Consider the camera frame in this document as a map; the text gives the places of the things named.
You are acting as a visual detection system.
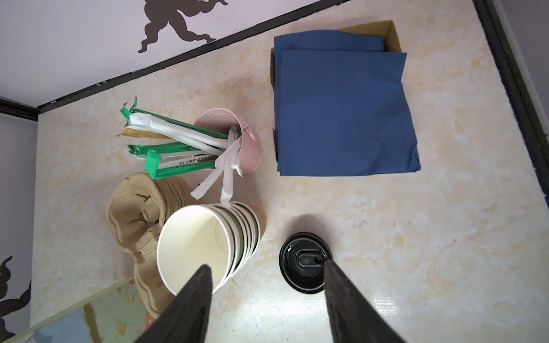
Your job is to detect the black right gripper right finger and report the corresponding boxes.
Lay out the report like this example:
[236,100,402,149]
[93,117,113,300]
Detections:
[324,260,403,342]

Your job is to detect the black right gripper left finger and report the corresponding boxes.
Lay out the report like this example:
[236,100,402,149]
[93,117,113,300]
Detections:
[137,264,213,343]

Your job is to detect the white paper takeout bag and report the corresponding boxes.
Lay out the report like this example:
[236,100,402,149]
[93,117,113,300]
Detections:
[7,278,154,342]

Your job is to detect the black cup lid stack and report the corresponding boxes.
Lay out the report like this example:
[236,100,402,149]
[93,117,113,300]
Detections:
[279,232,333,294]

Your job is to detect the stacked paper cups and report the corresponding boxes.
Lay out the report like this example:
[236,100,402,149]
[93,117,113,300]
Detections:
[157,202,266,295]

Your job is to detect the green wrapped stirrers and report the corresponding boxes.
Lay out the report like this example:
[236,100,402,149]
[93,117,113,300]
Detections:
[120,101,240,180]

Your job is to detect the pink bucket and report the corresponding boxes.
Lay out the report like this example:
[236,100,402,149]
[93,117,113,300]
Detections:
[194,108,263,176]

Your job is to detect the blue napkin stack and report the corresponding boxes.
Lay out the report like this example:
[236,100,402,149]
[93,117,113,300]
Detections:
[274,30,421,177]

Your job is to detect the brown cardboard napkin box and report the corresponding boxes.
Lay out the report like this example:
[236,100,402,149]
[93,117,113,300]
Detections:
[270,21,402,85]

